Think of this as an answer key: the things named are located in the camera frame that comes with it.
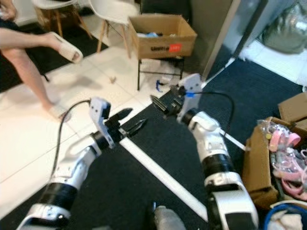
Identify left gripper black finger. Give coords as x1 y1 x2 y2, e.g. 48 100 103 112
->
123 119 147 140
112 108 133 126

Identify white plastic bag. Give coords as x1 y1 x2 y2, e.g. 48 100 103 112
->
271 213 305 230

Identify blue rubbish bin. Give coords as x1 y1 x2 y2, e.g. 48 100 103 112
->
264 204 307 230

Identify small blue white item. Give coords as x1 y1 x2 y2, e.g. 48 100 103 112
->
154 79 173 92

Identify thin black metal stand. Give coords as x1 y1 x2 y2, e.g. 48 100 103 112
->
137 57 185 92

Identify cardboard box with red label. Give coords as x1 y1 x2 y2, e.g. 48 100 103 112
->
129 13 198 59

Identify white floor threshold strip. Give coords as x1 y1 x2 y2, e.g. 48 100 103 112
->
119 138 211 222

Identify blue plastic item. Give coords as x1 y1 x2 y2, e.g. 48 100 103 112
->
137 31 161 39

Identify beige slipper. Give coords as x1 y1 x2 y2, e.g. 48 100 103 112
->
48 103 72 121
50 32 84 64

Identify grey right robot leg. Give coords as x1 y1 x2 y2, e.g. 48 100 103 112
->
149 204 188 230

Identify white shell chair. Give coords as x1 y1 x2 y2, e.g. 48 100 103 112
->
89 0 142 58
31 0 89 39

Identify tall open cardboard box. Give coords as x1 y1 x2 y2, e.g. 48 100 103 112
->
241 116 307 211

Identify person with bare legs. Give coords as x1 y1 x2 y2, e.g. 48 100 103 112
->
0 0 72 118

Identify plain closed cardboard box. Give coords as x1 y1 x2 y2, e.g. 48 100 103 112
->
277 92 307 125

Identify pink toys in clear packaging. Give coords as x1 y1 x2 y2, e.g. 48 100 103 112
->
259 121 307 202

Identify grey green stuffed bag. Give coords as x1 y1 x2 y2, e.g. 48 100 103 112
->
261 2 307 54

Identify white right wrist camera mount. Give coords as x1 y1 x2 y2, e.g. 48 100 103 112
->
177 73 203 118

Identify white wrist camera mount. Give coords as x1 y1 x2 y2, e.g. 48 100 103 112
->
177 73 203 118
90 97 112 139

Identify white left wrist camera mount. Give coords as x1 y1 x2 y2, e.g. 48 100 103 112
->
90 97 112 139

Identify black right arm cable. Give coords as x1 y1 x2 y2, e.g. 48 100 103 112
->
187 90 236 135

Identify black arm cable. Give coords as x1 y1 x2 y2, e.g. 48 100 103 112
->
187 90 236 135
55 99 93 173

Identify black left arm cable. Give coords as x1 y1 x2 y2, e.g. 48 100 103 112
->
55 99 93 173

